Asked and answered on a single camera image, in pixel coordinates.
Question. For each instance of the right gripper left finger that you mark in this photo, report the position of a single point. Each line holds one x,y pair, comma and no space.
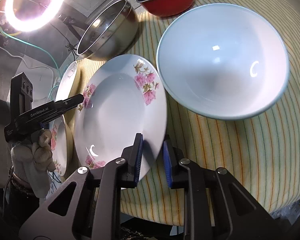
88,199

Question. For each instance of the floral white plate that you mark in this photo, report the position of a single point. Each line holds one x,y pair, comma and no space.
123,98

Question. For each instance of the ring light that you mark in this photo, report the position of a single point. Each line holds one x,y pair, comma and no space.
30,15

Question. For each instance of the left gloved hand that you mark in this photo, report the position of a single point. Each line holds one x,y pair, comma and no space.
32,163

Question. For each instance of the stainless steel bowl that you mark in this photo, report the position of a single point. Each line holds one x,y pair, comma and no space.
110,33

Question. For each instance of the large white bowl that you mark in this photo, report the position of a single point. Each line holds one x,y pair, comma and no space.
223,61

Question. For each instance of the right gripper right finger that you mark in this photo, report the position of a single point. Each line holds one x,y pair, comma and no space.
216,204

